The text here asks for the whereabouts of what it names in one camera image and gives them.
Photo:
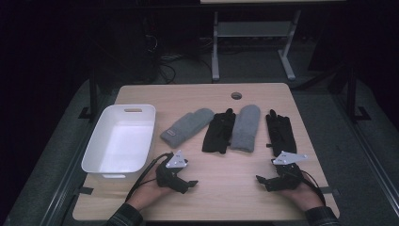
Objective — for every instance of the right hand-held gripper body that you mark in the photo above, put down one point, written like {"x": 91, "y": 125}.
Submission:
{"x": 287, "y": 177}

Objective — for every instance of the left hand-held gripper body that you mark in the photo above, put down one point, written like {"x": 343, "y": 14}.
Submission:
{"x": 169, "y": 175}

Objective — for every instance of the black glove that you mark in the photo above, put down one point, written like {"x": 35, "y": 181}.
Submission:
{"x": 218, "y": 132}
{"x": 280, "y": 132}

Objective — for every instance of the grey knit mitten with label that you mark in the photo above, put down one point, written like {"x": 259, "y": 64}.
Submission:
{"x": 185, "y": 127}

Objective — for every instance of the plain grey knit mitten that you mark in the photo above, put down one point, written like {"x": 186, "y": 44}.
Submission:
{"x": 246, "y": 128}

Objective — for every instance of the white plastic bin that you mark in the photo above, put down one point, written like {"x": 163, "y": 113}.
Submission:
{"x": 119, "y": 144}

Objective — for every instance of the person's right hand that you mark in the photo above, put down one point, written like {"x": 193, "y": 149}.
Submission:
{"x": 306, "y": 196}

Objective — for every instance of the person's left hand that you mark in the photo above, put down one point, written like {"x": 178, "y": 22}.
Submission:
{"x": 147, "y": 193}

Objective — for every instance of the grey metal stand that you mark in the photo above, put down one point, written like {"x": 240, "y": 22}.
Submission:
{"x": 251, "y": 29}

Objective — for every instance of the black table edge bracket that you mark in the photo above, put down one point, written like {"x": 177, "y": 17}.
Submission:
{"x": 329, "y": 190}
{"x": 85, "y": 190}

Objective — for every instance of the black metal post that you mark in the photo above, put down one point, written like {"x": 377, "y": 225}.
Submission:
{"x": 93, "y": 94}
{"x": 352, "y": 94}

